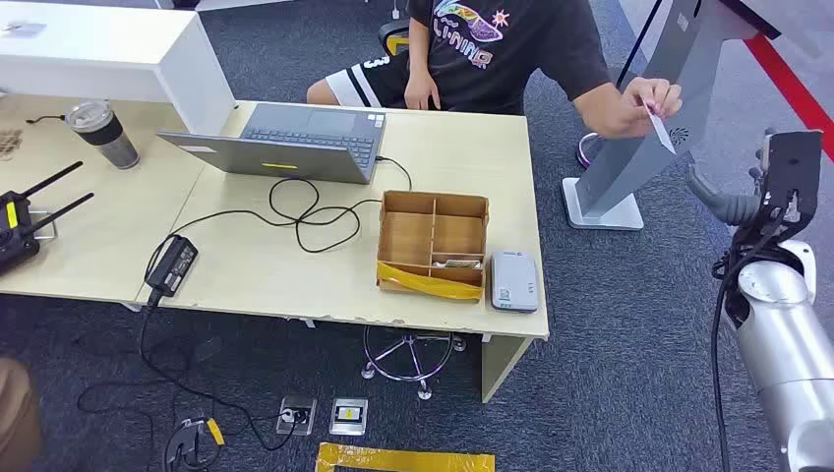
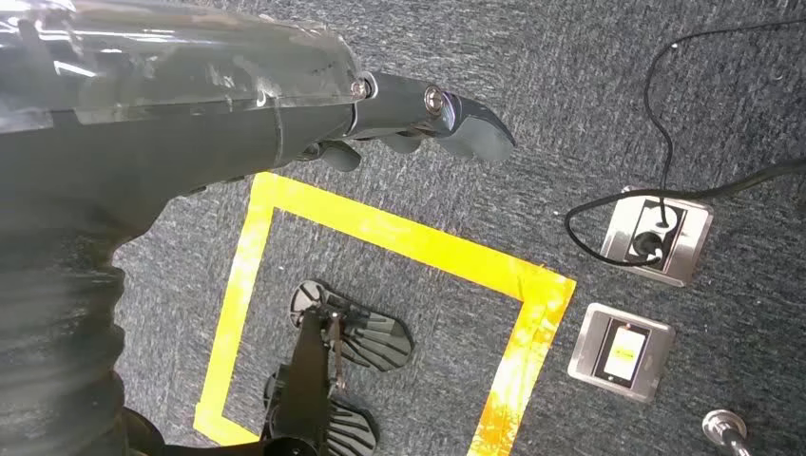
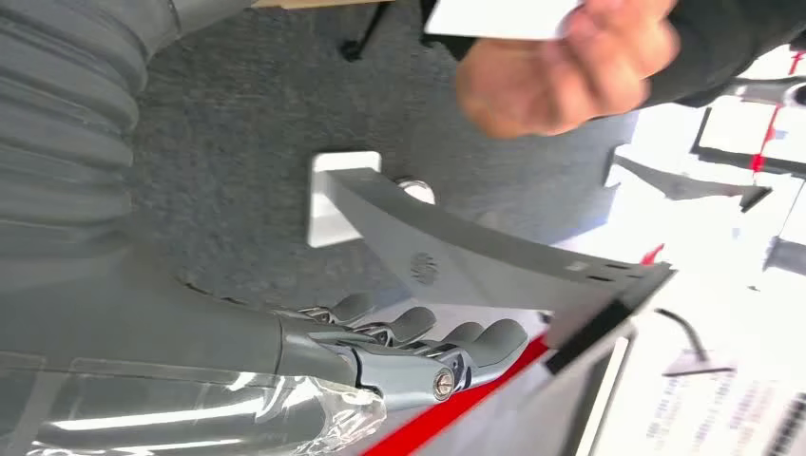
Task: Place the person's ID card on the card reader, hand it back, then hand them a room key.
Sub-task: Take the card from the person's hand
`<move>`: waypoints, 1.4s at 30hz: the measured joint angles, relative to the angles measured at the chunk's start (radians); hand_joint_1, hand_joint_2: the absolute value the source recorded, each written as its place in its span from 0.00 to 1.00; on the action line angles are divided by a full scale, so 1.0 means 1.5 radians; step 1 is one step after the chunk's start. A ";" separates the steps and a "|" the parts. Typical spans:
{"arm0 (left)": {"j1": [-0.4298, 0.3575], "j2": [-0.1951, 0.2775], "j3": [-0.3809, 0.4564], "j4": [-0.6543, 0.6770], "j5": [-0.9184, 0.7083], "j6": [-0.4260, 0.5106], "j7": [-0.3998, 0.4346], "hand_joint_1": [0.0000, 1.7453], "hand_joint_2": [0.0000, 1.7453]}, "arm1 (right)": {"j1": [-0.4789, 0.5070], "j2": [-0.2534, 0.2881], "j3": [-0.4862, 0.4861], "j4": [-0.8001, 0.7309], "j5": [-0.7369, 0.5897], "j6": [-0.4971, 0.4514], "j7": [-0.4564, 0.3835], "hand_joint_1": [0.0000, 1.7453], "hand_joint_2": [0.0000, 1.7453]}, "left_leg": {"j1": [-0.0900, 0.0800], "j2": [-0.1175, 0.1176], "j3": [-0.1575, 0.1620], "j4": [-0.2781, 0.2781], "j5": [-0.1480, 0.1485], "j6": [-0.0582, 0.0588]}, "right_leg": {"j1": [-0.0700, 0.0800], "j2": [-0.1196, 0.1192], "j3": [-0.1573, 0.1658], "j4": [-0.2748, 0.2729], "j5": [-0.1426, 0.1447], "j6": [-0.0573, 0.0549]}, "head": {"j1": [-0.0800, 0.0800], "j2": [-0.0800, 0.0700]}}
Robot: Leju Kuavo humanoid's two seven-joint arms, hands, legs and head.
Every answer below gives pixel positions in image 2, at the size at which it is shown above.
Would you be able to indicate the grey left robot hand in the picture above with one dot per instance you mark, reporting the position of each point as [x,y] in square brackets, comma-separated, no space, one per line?
[189,126]

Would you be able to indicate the yellow floor tape square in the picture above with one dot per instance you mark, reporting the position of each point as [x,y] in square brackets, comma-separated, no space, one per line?
[390,234]

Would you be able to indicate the black robot leg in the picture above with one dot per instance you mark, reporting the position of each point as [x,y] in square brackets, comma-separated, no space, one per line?
[308,377]

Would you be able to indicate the black ribbed robot foot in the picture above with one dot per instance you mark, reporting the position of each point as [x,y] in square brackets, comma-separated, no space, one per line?
[352,431]
[371,343]

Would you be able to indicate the steel floor socket yellow label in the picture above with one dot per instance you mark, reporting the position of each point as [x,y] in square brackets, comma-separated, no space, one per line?
[589,352]

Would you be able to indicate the steel floor socket with plugs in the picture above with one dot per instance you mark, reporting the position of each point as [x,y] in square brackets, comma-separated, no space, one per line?
[689,242]

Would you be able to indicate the chrome stool base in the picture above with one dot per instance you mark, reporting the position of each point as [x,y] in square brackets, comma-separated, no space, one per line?
[724,428]

